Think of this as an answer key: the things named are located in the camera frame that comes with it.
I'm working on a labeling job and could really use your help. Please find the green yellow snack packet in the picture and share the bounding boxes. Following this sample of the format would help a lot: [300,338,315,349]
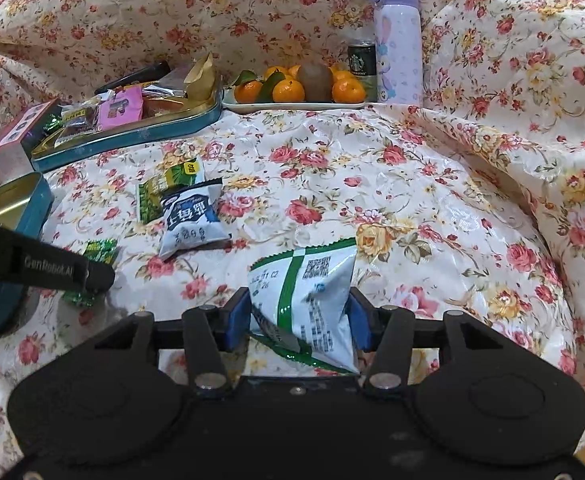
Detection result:
[137,156,206,226]

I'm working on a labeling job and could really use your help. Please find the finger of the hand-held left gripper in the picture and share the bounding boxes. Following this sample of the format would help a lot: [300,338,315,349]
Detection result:
[72,259,117,295]

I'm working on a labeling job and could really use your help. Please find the dark blue white snack packet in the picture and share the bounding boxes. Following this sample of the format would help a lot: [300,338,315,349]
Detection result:
[158,178,233,261]

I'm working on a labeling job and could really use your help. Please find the pink cardboard box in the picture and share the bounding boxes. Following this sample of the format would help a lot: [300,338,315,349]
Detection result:
[0,99,63,181]

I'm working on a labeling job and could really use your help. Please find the dark green coffee can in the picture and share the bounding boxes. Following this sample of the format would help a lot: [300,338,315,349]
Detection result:
[347,40,379,102]

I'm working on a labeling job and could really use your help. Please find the teal tin tray of snacks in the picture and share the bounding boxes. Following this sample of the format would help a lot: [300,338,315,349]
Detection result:
[31,80,224,173]

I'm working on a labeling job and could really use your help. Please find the green white snack packet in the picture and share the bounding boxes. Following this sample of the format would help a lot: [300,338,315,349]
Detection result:
[246,237,362,376]

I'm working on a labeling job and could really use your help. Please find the white fruit tray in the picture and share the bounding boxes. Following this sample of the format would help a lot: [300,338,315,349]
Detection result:
[221,86,380,113]

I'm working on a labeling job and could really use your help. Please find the purple cartoon thermos bottle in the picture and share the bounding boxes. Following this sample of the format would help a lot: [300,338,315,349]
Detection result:
[371,0,423,106]

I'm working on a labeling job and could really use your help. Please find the brown kiwi fruit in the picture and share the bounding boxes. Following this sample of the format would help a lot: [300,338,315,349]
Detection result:
[297,62,334,103]

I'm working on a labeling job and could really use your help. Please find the long black snack packet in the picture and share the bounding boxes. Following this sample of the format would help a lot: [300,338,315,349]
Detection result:
[94,61,172,95]

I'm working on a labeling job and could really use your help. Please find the pile of mandarin oranges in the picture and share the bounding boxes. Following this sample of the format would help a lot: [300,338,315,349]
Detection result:
[233,64,368,105]

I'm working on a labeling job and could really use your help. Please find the tan paper-wrapped pastry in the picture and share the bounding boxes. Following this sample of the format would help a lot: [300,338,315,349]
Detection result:
[183,52,218,101]

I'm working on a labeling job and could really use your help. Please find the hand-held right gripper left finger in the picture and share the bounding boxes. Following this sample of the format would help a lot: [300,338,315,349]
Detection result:
[92,287,251,394]

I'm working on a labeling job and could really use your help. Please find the pile of assorted wrapped snacks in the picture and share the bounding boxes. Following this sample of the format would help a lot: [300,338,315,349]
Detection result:
[40,67,218,153]

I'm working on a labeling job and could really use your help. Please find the small green candy packet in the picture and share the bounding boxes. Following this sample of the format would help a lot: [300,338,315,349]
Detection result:
[62,239,119,307]

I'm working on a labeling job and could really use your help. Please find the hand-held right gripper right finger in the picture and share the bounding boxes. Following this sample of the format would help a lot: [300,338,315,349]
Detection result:
[348,287,512,394]

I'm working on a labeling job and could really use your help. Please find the pink snack packet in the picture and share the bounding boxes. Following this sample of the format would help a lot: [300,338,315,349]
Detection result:
[96,86,144,130]

